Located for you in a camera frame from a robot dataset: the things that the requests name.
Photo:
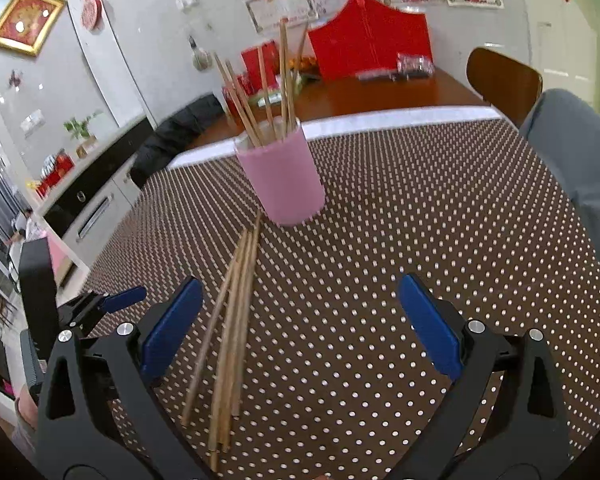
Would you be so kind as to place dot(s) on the white sideboard cabinet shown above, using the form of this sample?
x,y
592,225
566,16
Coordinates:
x,y
95,210

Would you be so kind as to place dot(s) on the red basket with items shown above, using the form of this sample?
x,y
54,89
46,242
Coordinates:
x,y
57,172

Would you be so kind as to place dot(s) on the red gift bag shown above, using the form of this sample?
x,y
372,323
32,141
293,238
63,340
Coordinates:
x,y
370,45

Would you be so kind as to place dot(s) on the pile of wooden chopsticks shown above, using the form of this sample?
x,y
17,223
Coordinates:
x,y
232,330

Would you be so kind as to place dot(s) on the dark flat packet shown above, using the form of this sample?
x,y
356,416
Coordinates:
x,y
377,76

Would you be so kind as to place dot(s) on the butterfly wall decoration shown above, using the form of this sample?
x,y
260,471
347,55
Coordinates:
x,y
15,79

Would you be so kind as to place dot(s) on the white double wall switch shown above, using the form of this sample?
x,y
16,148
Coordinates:
x,y
32,122

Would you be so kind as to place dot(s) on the red cola can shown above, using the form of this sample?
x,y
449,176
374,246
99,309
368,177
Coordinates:
x,y
234,96

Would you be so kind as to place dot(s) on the orange snack pile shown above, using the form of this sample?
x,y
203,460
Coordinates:
x,y
302,64

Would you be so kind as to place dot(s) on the red box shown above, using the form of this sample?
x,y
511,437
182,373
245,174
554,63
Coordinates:
x,y
250,67

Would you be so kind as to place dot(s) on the brown wooden chair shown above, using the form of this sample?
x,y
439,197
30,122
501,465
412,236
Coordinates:
x,y
500,85

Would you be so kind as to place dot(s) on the gold framed red artwork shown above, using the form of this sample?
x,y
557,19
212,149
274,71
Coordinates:
x,y
25,20

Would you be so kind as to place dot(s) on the black jacket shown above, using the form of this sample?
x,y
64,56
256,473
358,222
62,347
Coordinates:
x,y
175,135

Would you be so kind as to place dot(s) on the grey garment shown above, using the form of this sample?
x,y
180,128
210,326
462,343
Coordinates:
x,y
575,160

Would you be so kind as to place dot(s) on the brown polka dot tablecloth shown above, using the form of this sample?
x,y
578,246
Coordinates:
x,y
380,240

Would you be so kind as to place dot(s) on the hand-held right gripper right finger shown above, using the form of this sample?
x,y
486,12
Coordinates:
x,y
430,330

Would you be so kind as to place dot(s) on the pink cup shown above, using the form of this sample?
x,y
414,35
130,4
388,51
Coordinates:
x,y
285,180

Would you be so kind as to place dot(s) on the long wooden chopstick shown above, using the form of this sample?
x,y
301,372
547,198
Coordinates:
x,y
245,106
237,102
299,75
266,92
283,75

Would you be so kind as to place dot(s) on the white door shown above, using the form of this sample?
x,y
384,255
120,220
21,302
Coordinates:
x,y
555,60

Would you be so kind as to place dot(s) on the person's left hand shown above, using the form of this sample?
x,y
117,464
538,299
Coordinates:
x,y
26,410

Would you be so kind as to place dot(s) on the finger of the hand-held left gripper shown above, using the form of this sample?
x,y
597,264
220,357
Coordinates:
x,y
125,297

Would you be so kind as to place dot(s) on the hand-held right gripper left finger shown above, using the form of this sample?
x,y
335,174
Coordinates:
x,y
172,330

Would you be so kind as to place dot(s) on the hanging round brush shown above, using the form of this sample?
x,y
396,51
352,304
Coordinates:
x,y
200,60

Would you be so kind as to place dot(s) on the small potted plant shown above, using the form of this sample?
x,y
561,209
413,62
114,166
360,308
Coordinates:
x,y
82,127

